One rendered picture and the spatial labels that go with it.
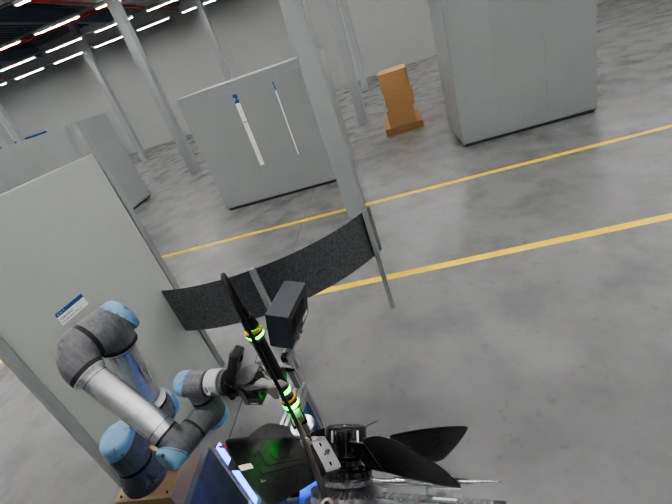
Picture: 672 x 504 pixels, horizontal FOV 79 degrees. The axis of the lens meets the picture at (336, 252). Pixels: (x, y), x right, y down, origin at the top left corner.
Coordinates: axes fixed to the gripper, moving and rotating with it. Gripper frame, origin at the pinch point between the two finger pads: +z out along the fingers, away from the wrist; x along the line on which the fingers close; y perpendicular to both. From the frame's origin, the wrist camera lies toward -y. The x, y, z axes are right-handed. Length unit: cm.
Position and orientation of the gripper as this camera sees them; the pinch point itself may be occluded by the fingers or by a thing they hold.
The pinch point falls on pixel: (286, 374)
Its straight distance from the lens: 108.3
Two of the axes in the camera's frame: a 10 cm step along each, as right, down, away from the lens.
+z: 9.3, -1.4, -3.5
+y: 3.0, 8.4, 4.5
